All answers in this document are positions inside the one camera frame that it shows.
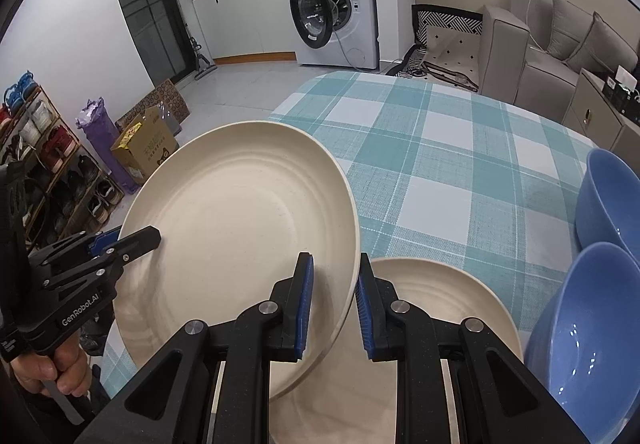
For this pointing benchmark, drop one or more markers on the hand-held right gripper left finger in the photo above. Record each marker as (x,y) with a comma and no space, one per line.
(305,309)

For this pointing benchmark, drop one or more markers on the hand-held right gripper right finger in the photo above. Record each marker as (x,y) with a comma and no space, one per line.
(364,314)

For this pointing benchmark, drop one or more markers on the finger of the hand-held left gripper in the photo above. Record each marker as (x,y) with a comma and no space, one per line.
(135,246)
(102,244)

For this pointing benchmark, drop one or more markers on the large cream plate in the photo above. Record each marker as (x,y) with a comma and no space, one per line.
(225,224)
(440,304)

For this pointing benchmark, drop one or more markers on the blue bowl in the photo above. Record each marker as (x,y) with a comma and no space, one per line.
(590,349)
(605,204)

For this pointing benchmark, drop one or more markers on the person's left hand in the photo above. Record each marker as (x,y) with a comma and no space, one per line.
(72,374)

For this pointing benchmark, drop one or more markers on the brown cardboard box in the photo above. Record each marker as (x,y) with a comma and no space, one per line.
(145,148)

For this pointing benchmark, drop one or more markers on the purple bag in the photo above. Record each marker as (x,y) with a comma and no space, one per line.
(100,138)

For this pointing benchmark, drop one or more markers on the shoe rack with shoes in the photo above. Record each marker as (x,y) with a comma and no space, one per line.
(45,148)

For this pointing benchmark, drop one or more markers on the patterned cardboard box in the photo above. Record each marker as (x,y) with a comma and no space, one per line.
(165,98)

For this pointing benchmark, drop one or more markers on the teal checked tablecloth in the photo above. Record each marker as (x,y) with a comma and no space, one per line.
(450,173)

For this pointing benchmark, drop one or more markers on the upright vacuum cleaner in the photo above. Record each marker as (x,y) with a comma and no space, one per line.
(200,58)

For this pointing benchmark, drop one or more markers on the dark glass door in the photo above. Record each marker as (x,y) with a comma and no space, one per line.
(145,3)

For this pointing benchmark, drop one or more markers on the white lower kitchen cabinet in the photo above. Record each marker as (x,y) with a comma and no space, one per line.
(250,18)

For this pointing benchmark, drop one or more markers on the black white patterned chair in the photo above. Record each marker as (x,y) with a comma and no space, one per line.
(450,48)

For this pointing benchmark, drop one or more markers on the grey sofa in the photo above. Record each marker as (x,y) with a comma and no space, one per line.
(505,53)

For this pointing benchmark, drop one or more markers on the beige side cabinet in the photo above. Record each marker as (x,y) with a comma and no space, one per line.
(590,113)

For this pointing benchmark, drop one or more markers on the black device boxes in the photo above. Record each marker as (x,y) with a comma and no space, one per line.
(620,91)

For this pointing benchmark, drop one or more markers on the grey cushion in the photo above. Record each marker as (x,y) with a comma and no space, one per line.
(570,26)
(605,46)

